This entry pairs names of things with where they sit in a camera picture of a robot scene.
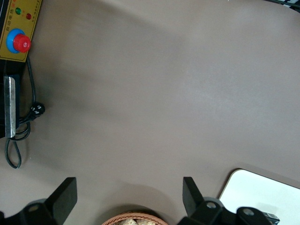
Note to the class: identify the round brown wicker basket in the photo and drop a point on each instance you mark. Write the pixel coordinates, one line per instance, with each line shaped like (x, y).
(122, 215)

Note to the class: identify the yellow black control box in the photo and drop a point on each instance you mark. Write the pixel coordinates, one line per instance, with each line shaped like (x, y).
(21, 23)

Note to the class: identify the clear wrapped crispy snack pack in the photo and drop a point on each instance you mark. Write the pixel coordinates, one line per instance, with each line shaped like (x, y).
(144, 222)
(127, 222)

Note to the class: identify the cream plastic tray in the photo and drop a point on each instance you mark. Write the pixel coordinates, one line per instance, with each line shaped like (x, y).
(257, 192)

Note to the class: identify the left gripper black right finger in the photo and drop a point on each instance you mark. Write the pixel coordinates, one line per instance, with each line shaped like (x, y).
(194, 201)

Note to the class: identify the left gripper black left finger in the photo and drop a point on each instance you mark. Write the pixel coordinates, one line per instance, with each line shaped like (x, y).
(63, 201)

